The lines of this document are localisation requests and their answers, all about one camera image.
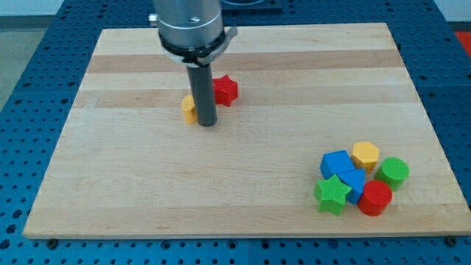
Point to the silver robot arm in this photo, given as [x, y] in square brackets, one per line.
[192, 33]

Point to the blue cube block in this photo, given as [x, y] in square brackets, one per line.
[335, 162]

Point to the green star block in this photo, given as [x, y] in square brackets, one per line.
[331, 195]

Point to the red cylinder block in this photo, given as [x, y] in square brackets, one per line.
[375, 199]

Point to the yellow heart block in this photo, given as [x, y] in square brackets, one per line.
[188, 109]

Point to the green cylinder block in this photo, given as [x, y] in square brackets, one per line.
[393, 172]

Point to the red star block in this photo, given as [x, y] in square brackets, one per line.
[225, 90]

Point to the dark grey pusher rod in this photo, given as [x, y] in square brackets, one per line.
[201, 83]

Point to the blue triangle block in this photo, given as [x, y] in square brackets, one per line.
[356, 180]

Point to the wooden board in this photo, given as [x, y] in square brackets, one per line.
[127, 166]

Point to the yellow hexagon block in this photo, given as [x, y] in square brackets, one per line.
[365, 155]

